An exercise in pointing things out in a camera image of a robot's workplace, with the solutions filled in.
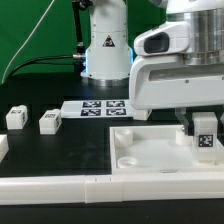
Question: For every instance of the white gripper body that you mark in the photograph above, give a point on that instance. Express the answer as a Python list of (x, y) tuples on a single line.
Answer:
[(163, 82)]

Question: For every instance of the white square tabletop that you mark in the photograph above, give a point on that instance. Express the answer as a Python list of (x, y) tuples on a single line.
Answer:
[(160, 149)]

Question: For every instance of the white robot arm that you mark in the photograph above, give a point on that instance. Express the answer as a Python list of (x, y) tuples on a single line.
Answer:
[(109, 59)]

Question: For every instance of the white left fence piece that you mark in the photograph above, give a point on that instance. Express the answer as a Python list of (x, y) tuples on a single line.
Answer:
[(3, 147)]

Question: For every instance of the white front fence rail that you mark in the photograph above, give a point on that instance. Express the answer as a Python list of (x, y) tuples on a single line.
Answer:
[(110, 188)]

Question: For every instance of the white marker base plate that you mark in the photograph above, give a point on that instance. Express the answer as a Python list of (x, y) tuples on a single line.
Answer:
[(97, 109)]

